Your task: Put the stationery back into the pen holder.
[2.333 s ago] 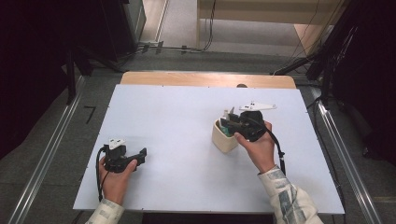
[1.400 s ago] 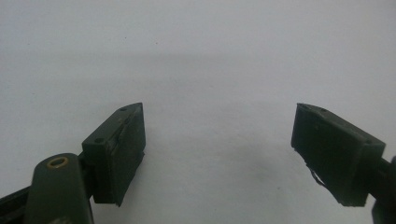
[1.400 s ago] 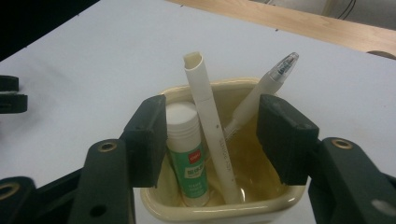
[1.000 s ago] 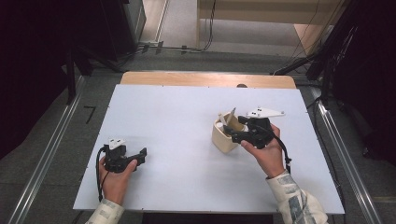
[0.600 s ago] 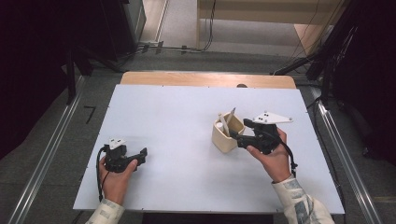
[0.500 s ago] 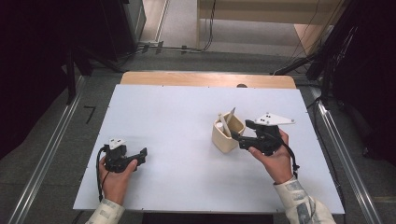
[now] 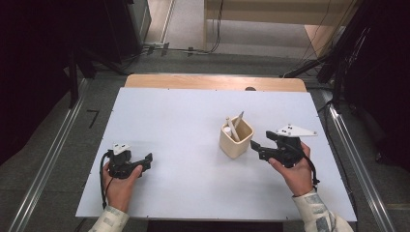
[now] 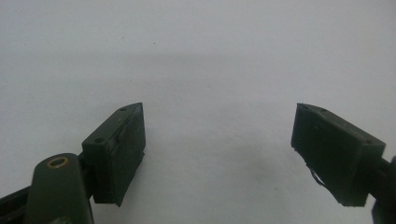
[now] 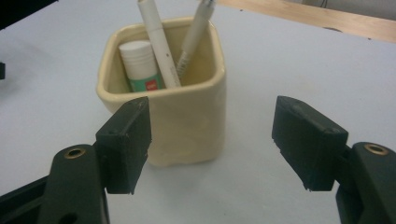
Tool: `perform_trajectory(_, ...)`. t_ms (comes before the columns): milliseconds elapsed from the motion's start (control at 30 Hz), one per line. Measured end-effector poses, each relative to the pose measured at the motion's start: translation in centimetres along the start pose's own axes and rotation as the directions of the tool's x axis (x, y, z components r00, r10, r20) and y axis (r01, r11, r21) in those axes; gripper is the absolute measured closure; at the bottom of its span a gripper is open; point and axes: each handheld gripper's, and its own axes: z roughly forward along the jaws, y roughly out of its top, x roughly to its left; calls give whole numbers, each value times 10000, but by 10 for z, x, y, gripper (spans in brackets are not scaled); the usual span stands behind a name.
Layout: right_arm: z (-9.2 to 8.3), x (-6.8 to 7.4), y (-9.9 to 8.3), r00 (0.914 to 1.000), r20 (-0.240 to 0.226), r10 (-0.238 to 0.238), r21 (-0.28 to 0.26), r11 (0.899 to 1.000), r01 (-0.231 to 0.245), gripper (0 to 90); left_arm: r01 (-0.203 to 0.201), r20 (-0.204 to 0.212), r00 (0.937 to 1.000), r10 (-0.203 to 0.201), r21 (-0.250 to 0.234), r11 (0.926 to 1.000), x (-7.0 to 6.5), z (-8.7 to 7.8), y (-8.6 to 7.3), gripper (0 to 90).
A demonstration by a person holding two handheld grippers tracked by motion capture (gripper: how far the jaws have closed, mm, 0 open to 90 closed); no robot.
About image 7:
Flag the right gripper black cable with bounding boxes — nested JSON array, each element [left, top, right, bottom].
[[289, 143, 321, 194]]

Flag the white board mat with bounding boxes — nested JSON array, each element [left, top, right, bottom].
[[74, 86, 358, 223]]

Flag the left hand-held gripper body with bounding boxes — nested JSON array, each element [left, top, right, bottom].
[[105, 143, 147, 181]]

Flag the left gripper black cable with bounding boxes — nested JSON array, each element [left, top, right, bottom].
[[100, 153, 115, 211]]

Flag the person's left hand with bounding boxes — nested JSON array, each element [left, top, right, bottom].
[[102, 161, 144, 214]]

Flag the black metal stand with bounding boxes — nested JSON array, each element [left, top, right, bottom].
[[66, 47, 130, 109], [279, 25, 371, 110]]

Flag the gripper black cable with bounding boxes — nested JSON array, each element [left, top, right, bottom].
[[289, 143, 321, 194], [100, 153, 115, 211]]

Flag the light wooden bench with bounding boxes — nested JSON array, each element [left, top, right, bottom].
[[202, 0, 359, 59]]

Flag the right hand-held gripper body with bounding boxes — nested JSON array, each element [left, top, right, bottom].
[[274, 124, 318, 169]]

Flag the dark cabinet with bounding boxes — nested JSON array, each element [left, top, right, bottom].
[[102, 0, 153, 64]]

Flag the clear pink pen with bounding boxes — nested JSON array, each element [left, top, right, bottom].
[[233, 110, 245, 130]]

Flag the white pen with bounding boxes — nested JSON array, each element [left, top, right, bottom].
[[225, 116, 241, 143]]

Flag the aluminium floor rail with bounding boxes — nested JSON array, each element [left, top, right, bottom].
[[320, 90, 397, 232], [8, 78, 90, 232]]

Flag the person's right hand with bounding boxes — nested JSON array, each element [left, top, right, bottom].
[[268, 141, 315, 197]]

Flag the black floor cables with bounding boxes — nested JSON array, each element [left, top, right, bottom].
[[141, 0, 225, 56]]

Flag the beige square pen holder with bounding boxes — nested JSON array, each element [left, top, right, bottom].
[[219, 116, 255, 160]]

